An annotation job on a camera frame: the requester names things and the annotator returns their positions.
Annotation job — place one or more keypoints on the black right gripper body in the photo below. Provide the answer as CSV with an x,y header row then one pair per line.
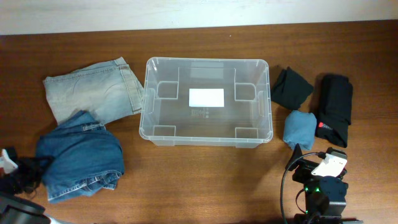
x,y
302,173

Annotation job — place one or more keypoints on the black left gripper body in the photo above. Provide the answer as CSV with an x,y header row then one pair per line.
x,y
23,171

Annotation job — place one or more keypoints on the dark blue jeans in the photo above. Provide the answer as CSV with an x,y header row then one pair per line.
x,y
86,158

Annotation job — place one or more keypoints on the light blue jeans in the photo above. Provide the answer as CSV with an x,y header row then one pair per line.
x,y
107,90

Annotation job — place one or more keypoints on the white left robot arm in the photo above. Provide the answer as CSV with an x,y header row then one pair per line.
x,y
17,210

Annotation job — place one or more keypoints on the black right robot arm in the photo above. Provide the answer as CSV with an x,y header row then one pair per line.
x,y
324,202

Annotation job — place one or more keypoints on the blue rolled cloth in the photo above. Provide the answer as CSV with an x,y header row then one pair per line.
x,y
300,129

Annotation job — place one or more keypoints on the dark green folded cloth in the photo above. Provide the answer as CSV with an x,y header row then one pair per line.
x,y
291,89

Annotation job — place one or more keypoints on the black rolled garment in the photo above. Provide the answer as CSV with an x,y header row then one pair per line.
x,y
334,109

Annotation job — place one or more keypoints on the white label in bin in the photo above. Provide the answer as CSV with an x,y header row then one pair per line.
x,y
208,98

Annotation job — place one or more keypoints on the clear plastic storage bin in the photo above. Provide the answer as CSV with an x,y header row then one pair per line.
x,y
245,121

